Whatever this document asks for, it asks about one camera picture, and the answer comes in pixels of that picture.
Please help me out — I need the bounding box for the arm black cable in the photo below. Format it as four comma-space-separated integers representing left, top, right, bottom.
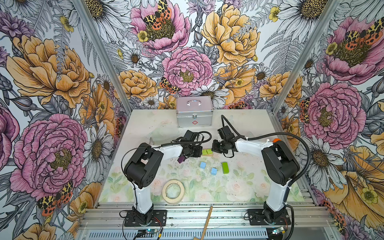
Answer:
120, 130, 213, 217
220, 114, 312, 188

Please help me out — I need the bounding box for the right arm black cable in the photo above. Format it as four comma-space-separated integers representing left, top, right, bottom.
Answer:
220, 114, 312, 188

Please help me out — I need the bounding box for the long green block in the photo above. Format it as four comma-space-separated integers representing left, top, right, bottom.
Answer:
222, 162, 230, 174

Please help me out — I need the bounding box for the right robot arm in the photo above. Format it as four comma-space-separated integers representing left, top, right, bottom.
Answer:
212, 126, 300, 225

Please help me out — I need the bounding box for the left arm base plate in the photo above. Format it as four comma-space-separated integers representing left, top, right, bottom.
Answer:
124, 210, 168, 227

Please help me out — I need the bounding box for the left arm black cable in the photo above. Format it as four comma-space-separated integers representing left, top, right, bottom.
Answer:
120, 130, 213, 217

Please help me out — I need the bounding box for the silver first aid case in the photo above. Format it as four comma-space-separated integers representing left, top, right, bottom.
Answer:
176, 96, 214, 128

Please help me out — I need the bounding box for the wooden stick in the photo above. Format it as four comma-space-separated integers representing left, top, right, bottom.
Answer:
193, 206, 213, 240

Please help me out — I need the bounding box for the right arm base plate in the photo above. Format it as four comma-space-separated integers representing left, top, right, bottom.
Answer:
247, 209, 291, 226

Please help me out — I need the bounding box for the purple wood block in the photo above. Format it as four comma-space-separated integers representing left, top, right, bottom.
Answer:
178, 155, 186, 164

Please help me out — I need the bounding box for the masking tape roll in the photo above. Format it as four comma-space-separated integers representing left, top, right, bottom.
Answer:
162, 180, 185, 205

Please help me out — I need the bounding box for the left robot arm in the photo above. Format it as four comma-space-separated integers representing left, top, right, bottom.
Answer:
122, 130, 212, 227

